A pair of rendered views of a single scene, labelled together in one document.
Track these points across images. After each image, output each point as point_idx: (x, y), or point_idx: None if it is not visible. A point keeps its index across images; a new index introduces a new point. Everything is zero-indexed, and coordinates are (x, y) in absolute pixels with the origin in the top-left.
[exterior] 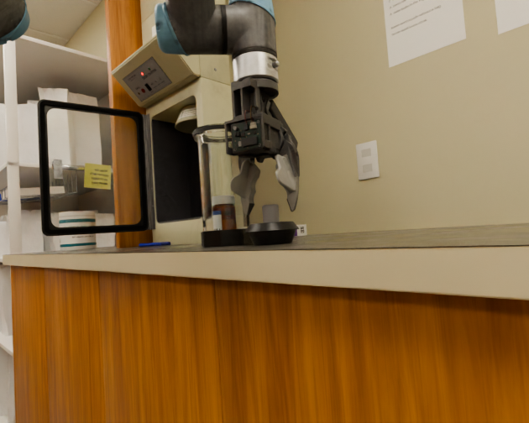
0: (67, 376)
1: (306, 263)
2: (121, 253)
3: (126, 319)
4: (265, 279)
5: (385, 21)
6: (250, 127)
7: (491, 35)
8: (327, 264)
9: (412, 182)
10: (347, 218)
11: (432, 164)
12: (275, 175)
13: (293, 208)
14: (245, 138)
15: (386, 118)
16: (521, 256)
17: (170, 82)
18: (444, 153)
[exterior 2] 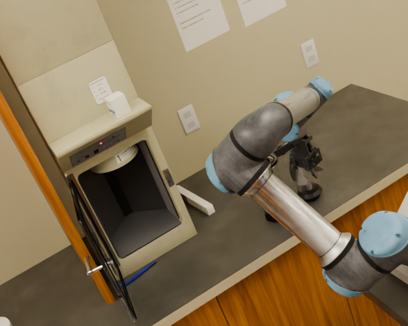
0: None
1: (374, 189)
2: (263, 255)
3: (258, 291)
4: (360, 202)
5: (174, 19)
6: (317, 156)
7: (242, 27)
8: (379, 185)
9: (221, 122)
10: (184, 164)
11: (230, 108)
12: (322, 168)
13: (317, 176)
14: (315, 160)
15: (193, 87)
16: None
17: (124, 139)
18: (235, 99)
